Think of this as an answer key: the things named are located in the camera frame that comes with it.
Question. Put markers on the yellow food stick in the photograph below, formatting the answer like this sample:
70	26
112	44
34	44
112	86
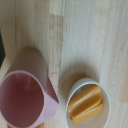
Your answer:
83	98
88	114

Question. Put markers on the pink plastic cup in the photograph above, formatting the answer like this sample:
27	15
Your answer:
25	93

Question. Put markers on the small white bowl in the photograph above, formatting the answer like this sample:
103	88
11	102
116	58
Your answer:
106	100

